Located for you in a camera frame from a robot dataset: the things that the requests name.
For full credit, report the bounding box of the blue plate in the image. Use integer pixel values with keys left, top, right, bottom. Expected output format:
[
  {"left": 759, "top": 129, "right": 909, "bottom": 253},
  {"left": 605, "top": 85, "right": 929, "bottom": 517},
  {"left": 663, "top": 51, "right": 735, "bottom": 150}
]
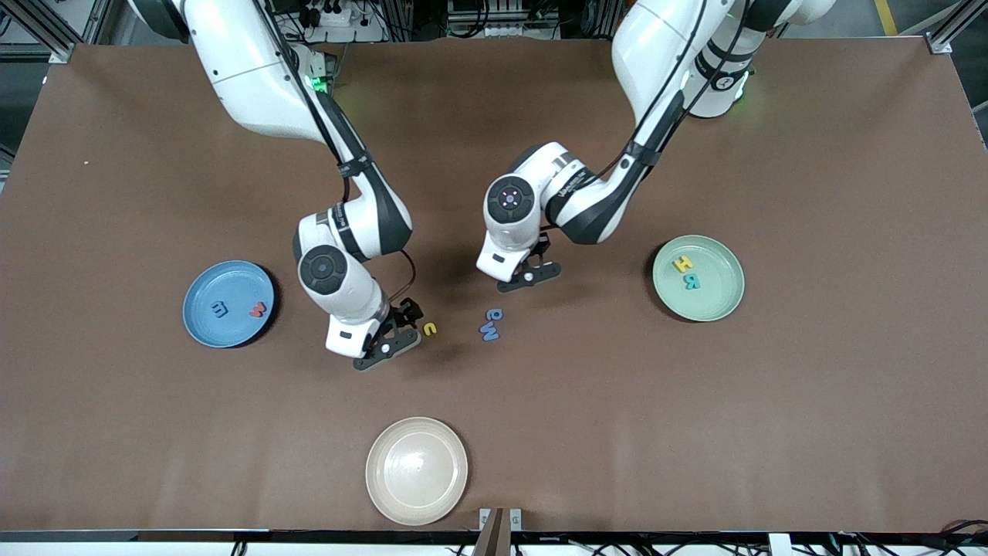
[{"left": 182, "top": 260, "right": 276, "bottom": 348}]

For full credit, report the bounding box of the aluminium frame post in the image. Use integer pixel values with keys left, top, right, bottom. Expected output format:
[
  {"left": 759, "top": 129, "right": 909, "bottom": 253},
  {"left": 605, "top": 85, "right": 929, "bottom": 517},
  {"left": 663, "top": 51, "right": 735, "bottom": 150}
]
[
  {"left": 922, "top": 0, "right": 988, "bottom": 55},
  {"left": 0, "top": 0, "right": 78, "bottom": 64}
]

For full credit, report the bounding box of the green plate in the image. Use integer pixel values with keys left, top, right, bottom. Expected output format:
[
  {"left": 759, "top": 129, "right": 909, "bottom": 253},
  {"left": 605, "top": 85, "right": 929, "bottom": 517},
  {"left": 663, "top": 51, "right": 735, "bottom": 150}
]
[{"left": 652, "top": 235, "right": 746, "bottom": 322}]

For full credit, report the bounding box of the metal camera pole bracket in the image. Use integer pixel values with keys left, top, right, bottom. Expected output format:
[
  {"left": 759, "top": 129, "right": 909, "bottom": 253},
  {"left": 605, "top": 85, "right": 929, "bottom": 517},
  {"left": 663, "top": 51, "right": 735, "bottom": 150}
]
[{"left": 479, "top": 507, "right": 523, "bottom": 556}]

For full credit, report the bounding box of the white power strip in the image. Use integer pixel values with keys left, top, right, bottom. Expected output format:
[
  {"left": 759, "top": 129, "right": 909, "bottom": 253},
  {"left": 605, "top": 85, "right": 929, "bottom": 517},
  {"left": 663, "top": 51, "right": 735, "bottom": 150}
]
[{"left": 278, "top": 0, "right": 387, "bottom": 43}]

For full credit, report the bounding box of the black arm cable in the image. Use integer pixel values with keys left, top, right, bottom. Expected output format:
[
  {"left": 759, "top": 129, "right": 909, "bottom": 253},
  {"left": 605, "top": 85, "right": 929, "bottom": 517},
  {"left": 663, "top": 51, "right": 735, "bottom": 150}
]
[
  {"left": 540, "top": 0, "right": 742, "bottom": 232},
  {"left": 251, "top": 0, "right": 418, "bottom": 303}
]

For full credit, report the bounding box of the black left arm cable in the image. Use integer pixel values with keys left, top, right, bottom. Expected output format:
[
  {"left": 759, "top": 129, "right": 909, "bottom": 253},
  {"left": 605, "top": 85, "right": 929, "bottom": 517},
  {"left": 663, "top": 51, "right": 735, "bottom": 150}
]
[{"left": 540, "top": 0, "right": 742, "bottom": 232}]

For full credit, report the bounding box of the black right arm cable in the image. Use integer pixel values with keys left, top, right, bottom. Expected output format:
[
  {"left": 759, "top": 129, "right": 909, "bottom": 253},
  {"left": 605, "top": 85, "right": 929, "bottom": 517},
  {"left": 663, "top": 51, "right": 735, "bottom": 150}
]
[{"left": 251, "top": 0, "right": 418, "bottom": 303}]

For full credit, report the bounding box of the beige plate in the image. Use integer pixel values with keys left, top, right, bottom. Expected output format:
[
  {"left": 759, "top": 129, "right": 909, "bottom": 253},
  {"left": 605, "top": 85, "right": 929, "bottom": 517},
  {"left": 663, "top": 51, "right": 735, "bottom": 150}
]
[{"left": 365, "top": 417, "right": 469, "bottom": 527}]

